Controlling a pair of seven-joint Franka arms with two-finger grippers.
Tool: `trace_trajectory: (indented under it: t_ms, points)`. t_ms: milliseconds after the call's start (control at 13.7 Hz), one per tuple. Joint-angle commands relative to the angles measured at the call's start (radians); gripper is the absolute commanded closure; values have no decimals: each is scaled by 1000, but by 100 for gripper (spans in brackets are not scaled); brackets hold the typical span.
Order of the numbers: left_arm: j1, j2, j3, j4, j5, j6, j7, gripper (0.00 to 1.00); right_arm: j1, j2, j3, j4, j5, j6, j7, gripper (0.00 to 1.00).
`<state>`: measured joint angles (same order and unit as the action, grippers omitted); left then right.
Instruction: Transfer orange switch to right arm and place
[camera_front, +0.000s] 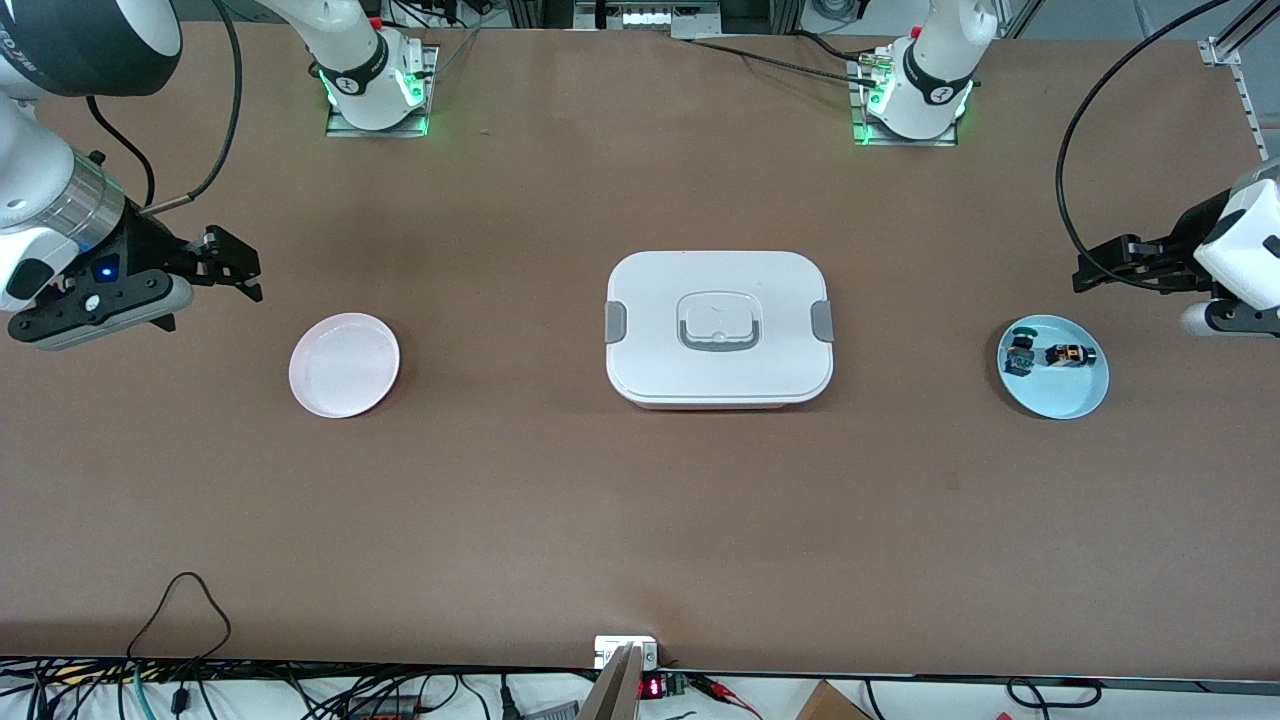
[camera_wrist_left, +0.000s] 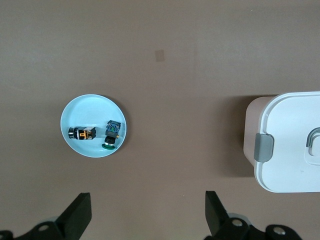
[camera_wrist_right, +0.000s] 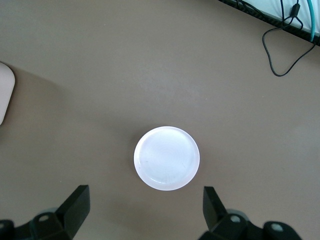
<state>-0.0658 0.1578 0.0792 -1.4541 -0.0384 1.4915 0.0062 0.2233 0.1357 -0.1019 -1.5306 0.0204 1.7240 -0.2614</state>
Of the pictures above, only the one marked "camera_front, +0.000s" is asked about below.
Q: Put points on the aluminium frame rail with bracket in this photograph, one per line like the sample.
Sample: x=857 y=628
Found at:
x=1222 y=52

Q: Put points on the small white box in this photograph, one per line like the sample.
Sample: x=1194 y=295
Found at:
x=608 y=646

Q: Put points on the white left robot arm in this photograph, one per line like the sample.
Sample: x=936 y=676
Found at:
x=935 y=90

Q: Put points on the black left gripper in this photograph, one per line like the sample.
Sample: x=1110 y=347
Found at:
x=1181 y=237

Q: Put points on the green push button switch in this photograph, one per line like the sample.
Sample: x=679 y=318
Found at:
x=1021 y=355

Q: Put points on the aluminium frame with white lights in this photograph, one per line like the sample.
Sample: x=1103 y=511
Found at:
x=650 y=18

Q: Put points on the red test lead clips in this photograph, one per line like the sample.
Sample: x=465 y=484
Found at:
x=725 y=692

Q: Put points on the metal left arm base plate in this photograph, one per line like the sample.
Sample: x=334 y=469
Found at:
x=905 y=143

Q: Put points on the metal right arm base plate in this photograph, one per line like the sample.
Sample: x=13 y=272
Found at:
x=345 y=127

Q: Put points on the light blue round plate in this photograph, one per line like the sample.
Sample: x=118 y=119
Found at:
x=1060 y=390

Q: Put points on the pink round plate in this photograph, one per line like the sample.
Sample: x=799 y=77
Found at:
x=344 y=365

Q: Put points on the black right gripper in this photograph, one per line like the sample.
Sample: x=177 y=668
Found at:
x=143 y=246

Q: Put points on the white lunch box grey latches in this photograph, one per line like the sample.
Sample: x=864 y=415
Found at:
x=715 y=380

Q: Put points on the brown cardboard box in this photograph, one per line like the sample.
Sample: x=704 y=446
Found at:
x=830 y=706

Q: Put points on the grey metal bar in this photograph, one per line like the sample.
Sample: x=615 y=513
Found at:
x=615 y=695

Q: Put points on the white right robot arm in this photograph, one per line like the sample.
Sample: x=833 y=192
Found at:
x=50 y=40

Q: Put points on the red digit display board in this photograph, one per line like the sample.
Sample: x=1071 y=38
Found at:
x=652 y=687

